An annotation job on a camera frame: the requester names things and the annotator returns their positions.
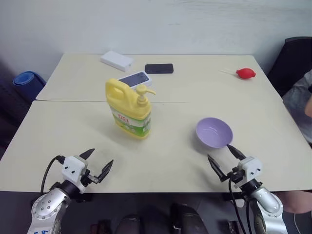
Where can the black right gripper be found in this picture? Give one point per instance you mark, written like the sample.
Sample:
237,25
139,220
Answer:
235,175

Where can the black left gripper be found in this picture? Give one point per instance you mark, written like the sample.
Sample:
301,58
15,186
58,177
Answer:
85,181

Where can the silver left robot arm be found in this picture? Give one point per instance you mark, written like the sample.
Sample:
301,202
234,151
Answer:
48,207

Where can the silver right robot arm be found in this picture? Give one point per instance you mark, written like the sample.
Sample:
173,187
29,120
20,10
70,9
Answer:
267,207

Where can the purple plastic bowl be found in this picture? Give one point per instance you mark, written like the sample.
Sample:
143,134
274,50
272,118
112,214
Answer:
214,134

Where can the yellow detergent pump bottle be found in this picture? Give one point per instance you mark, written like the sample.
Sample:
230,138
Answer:
132,107

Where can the dark rounded shape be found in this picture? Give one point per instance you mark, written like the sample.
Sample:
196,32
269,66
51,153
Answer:
130,224
187,218

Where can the person's bare leg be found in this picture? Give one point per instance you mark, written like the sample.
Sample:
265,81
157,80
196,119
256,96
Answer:
296,201

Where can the red rubber air blower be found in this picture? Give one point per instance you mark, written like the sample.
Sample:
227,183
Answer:
246,73

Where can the person in gray shirt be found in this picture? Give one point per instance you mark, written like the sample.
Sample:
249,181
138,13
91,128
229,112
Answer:
298,107

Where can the blue-grey smartphone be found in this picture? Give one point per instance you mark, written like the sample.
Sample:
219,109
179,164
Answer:
136,78

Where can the rolled blue foam mat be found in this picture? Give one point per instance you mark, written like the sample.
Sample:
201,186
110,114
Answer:
28,84

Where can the plain white rectangular box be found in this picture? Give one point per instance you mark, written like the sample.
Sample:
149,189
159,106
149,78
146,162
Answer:
116,60

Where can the black smartphone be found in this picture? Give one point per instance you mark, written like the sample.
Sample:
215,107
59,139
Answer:
159,68

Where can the black chair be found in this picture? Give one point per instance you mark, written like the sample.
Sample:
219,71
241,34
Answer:
290,63

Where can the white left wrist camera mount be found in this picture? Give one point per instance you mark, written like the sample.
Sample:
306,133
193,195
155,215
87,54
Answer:
73,169

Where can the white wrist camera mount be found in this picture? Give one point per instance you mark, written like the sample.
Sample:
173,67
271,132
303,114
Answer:
251,168
73,169

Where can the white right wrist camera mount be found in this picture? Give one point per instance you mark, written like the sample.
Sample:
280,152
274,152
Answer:
251,168

